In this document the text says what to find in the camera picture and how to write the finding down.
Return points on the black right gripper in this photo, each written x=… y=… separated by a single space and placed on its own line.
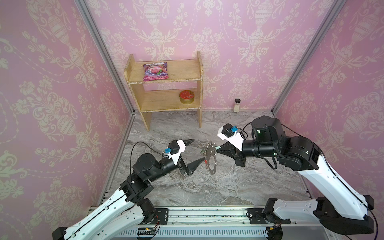
x=237 y=152

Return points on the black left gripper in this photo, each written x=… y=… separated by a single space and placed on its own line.
x=182 y=167

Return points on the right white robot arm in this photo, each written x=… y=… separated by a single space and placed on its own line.
x=340 y=209

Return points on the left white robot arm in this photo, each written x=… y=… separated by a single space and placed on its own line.
x=128 y=205

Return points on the spice jar black lid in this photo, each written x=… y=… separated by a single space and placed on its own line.
x=237 y=105

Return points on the red gold round tin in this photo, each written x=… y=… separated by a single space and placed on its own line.
x=187 y=97

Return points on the wooden two-tier shelf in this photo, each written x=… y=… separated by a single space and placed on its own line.
x=149 y=102

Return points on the pink snack bag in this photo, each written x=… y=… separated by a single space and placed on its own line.
x=155 y=71

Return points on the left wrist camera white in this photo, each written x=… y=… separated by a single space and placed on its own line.
x=174 y=150

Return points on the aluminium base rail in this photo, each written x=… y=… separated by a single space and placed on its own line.
x=237 y=215

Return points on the aluminium corner post left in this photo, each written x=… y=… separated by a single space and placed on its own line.
x=100 y=45

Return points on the aluminium corner post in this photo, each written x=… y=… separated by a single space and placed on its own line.
x=319 y=35
x=100 y=45

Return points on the aluminium corner post right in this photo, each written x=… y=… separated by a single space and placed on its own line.
x=319 y=35

